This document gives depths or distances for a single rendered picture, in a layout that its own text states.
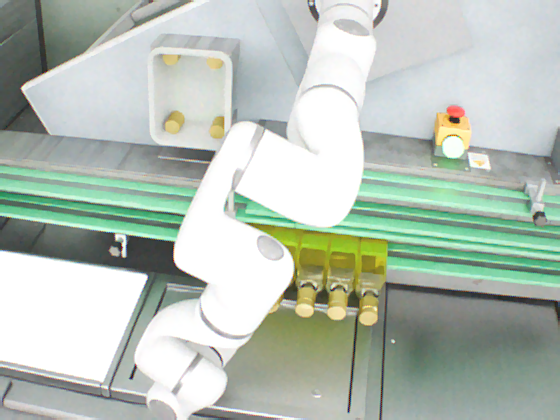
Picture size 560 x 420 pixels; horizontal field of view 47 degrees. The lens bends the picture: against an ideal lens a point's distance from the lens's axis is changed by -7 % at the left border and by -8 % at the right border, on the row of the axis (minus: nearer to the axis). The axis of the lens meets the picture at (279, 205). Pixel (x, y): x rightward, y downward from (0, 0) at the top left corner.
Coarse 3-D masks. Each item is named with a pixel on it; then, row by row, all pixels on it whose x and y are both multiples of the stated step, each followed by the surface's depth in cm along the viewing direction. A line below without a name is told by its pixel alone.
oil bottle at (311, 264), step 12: (312, 240) 135; (324, 240) 135; (300, 252) 132; (312, 252) 132; (324, 252) 132; (300, 264) 129; (312, 264) 129; (324, 264) 129; (300, 276) 128; (312, 276) 127; (324, 276) 129
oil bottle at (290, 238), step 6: (276, 228) 137; (282, 228) 137; (288, 228) 137; (294, 228) 138; (276, 234) 136; (282, 234) 136; (288, 234) 136; (294, 234) 136; (300, 234) 137; (282, 240) 134; (288, 240) 134; (294, 240) 134; (300, 240) 139; (288, 246) 133; (294, 246) 133; (294, 252) 131; (294, 258) 130; (294, 264) 129; (294, 270) 130
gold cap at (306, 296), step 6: (300, 288) 125; (306, 288) 125; (300, 294) 124; (306, 294) 124; (312, 294) 124; (300, 300) 123; (306, 300) 122; (312, 300) 123; (300, 306) 122; (306, 306) 122; (312, 306) 122; (300, 312) 123; (306, 312) 123; (312, 312) 123
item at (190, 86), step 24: (168, 48) 133; (168, 72) 143; (192, 72) 142; (216, 72) 142; (168, 96) 146; (192, 96) 146; (216, 96) 145; (192, 120) 149; (168, 144) 145; (192, 144) 144; (216, 144) 144
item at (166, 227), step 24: (0, 192) 153; (24, 216) 146; (48, 216) 146; (72, 216) 147; (96, 216) 148; (120, 216) 149; (144, 216) 149; (168, 216) 149; (168, 240) 143; (408, 264) 140; (432, 264) 140; (456, 264) 140; (480, 264) 141; (504, 264) 142; (528, 264) 141; (552, 264) 142
